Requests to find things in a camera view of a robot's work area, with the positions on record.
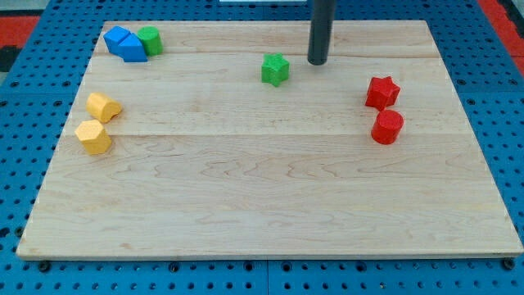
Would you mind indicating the light wooden board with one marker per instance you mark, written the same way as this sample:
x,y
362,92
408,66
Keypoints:
x,y
207,162

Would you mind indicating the red star block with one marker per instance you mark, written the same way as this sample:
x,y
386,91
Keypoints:
x,y
382,93

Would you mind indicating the blue triangular prism block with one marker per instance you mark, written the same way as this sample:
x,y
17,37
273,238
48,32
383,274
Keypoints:
x,y
130,49

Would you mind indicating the blue cube block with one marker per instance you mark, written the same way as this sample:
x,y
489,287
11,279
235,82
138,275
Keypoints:
x,y
114,37

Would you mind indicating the green cylinder block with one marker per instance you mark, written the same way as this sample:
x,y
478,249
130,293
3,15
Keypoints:
x,y
151,41

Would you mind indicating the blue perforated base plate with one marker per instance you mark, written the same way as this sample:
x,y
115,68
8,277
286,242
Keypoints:
x,y
37,94

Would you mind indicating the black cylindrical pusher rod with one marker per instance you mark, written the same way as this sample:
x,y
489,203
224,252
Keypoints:
x,y
322,18

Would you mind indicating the yellow hexagon block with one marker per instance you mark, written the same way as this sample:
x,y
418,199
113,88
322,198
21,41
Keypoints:
x,y
93,137

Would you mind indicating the green star block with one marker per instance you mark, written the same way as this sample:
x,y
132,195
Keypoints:
x,y
275,69

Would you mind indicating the red cylinder block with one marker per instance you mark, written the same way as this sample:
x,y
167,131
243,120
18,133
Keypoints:
x,y
387,126

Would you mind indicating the yellow half-round block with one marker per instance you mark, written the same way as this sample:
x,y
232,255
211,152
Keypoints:
x,y
102,107

